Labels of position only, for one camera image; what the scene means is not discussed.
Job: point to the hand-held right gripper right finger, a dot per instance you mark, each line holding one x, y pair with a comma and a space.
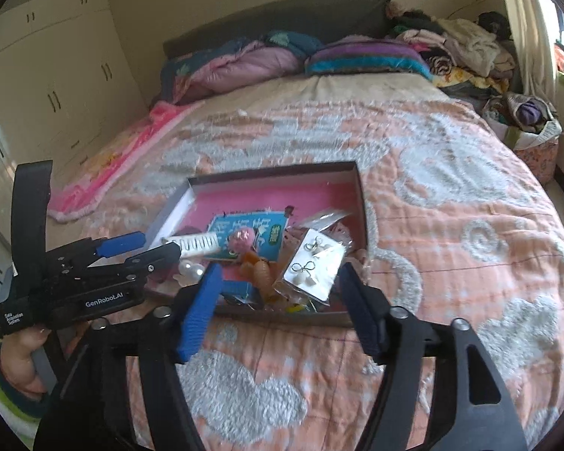
362, 312

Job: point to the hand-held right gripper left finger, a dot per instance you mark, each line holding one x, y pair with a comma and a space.
199, 312

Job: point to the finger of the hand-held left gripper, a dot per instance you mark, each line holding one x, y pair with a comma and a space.
122, 243
160, 256

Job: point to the white pearl hair clip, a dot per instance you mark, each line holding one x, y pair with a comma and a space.
191, 272

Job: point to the white comb hair clip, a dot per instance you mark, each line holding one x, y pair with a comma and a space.
195, 244

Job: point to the clear packet of earrings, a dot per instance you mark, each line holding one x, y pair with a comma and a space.
310, 268

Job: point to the orange plastic hair accessory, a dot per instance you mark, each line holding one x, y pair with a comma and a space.
258, 272

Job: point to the clear plastic packet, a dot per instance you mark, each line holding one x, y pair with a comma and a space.
326, 218

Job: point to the cardboard box pink inside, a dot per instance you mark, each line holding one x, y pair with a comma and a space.
272, 192

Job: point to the person's left forearm striped sleeve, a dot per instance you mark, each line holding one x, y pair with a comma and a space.
2, 404

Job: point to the person's left hand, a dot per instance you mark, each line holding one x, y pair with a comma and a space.
21, 361

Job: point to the pink cartoon print blanket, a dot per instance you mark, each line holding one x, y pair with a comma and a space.
117, 159

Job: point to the peach blanket white cloud pattern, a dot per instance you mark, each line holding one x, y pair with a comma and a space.
451, 221

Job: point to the cream wardrobe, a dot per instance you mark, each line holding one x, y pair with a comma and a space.
42, 84

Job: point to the pink and navy quilt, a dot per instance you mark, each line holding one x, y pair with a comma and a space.
244, 63

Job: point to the floral laundry basket with clothes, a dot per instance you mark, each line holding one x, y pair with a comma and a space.
531, 131

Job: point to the striped purple teal pillow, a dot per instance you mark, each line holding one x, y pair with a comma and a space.
366, 58

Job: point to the grey padded headboard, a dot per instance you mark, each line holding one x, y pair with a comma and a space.
272, 21

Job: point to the pile of clothes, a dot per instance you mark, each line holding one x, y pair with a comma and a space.
456, 47

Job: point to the cream curtain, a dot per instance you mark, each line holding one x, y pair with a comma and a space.
531, 33

